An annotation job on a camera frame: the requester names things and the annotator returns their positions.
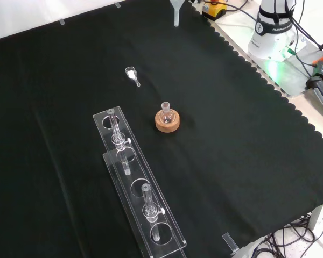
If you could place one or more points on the clear round-bottom flask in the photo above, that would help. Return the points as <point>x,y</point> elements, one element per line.
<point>167,115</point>

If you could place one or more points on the clear funnel stand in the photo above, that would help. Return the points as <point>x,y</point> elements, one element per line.
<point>140,174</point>

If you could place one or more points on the clear weighing funnel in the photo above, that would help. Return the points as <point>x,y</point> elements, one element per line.
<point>130,72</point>

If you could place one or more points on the black cloth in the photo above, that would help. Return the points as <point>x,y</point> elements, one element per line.
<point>231,134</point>

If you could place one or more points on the yellow stop button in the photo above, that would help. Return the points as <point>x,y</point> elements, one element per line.
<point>215,9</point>

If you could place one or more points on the clear tape strip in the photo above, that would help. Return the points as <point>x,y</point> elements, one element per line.
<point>230,243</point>
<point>117,4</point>
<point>62,22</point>

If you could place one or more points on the pale board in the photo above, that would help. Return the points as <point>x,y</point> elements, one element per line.
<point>43,13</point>

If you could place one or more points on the grey metal base plate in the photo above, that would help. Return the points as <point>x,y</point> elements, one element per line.
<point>293,78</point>

